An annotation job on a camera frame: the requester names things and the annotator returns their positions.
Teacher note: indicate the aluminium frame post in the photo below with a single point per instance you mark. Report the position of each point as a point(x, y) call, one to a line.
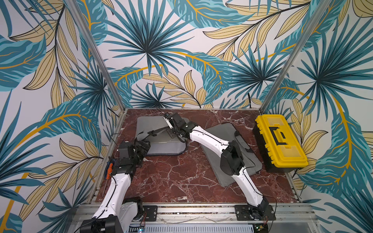
point(314, 19)
point(87, 35)

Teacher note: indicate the left aluminium frame post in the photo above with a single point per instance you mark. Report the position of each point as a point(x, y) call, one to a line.
point(87, 35)

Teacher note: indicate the right aluminium frame post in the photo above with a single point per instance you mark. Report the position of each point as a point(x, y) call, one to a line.
point(314, 19)

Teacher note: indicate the aluminium front rail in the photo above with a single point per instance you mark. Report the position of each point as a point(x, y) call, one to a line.
point(179, 213)

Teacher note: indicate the grey zippered laptop bag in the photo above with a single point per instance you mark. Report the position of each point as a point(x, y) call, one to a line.
point(156, 131)

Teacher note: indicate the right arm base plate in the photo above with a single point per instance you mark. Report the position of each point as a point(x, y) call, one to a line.
point(251, 213)

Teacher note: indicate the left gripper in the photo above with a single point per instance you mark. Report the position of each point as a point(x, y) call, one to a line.
point(144, 151)

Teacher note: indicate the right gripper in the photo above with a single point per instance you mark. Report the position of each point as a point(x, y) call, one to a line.
point(173, 121)

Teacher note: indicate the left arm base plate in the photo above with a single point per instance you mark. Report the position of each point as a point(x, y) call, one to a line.
point(147, 213)

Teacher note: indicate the white ventilation grille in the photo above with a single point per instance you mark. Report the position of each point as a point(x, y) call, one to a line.
point(193, 228)

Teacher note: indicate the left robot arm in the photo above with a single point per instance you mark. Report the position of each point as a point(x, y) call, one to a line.
point(116, 213)

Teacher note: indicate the grey laptop sleeve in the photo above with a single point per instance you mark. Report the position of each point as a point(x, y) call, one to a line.
point(229, 133)

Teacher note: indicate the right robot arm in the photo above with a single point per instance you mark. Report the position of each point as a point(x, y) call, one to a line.
point(231, 163)

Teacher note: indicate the yellow black toolbox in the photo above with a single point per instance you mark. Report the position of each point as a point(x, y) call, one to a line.
point(278, 146)

